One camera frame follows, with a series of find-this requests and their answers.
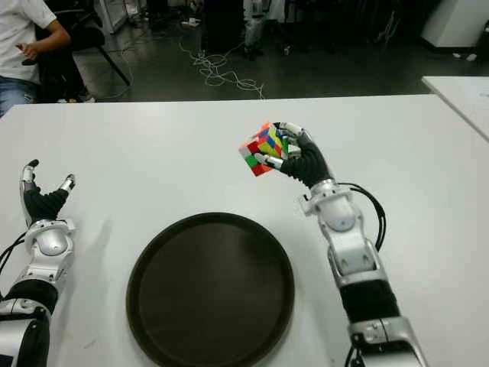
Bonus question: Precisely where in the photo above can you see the tangled white floor cable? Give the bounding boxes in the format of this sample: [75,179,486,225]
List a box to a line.
[179,28,267,100]

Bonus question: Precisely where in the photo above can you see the white cabinet with black base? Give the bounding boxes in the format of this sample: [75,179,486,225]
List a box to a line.
[419,0,489,49]

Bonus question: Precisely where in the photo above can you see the white sneaker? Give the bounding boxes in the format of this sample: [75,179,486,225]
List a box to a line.
[57,91,96,104]

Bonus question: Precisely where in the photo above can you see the black chair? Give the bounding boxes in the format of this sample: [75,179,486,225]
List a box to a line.
[22,0,133,104]

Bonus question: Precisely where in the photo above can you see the silver humanoid robot legs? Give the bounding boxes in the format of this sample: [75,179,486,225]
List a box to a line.
[242,0,274,62]

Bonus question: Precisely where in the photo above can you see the dark round plate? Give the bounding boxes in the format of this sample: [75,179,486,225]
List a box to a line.
[125,212,296,367]

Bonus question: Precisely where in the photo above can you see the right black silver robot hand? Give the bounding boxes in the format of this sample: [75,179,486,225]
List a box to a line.
[254,121,337,189]

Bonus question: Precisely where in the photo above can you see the arm black cables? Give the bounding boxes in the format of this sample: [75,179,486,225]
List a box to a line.
[0,231,28,276]
[339,183,387,252]

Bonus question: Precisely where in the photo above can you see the white framed panel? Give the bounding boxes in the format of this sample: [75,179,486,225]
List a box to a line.
[97,0,129,35]

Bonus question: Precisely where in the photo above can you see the multicoloured Rubik's cube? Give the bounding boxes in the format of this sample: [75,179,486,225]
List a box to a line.
[239,120,291,177]

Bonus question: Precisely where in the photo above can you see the black floor cabinet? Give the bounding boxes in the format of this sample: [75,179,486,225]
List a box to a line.
[204,0,248,54]

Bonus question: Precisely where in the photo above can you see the right arm black cables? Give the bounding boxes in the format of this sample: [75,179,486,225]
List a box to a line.
[339,183,387,252]

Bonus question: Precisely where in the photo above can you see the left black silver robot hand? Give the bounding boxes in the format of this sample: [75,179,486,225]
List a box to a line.
[18,158,76,230]

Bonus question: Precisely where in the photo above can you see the left arm black cables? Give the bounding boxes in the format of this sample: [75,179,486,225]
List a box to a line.
[0,231,28,276]

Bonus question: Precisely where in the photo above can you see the folded silver stand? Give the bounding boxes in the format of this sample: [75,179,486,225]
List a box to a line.
[376,11,398,45]

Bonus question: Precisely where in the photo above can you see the white side table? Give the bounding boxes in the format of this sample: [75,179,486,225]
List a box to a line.
[422,75,489,142]

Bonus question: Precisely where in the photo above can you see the seated person in white shirt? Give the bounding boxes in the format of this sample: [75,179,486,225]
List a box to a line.
[0,0,73,118]

